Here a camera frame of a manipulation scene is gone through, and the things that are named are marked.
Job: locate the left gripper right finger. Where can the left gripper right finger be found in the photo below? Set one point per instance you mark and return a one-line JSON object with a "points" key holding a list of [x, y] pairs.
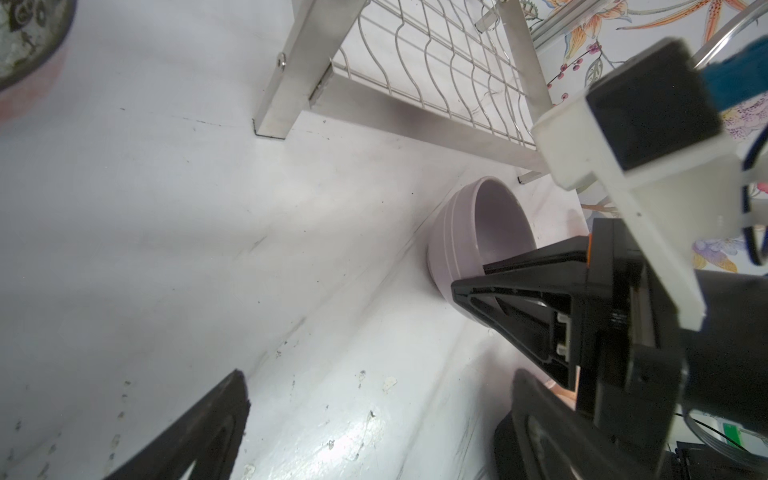
{"points": [[542, 438]]}

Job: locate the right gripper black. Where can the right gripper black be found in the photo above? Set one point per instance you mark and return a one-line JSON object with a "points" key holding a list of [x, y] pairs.
{"points": [[646, 367]]}

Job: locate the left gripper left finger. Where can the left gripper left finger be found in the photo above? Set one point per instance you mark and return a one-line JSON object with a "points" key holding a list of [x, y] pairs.
{"points": [[203, 443]]}

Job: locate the lilac purple bowl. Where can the lilac purple bowl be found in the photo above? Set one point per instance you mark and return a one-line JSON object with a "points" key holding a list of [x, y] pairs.
{"points": [[481, 224]]}

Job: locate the steel two-tier dish rack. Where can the steel two-tier dish rack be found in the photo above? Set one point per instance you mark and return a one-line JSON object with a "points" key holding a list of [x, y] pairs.
{"points": [[463, 75]]}

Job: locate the dark patterned bowl centre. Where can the dark patterned bowl centre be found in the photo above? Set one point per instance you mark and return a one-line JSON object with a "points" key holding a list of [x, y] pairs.
{"points": [[34, 36]]}

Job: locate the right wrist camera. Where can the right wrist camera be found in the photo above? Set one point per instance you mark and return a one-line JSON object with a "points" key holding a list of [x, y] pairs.
{"points": [[649, 134]]}

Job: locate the right aluminium corner post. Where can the right aluminium corner post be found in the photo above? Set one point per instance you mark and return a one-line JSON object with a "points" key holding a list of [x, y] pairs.
{"points": [[563, 20]]}

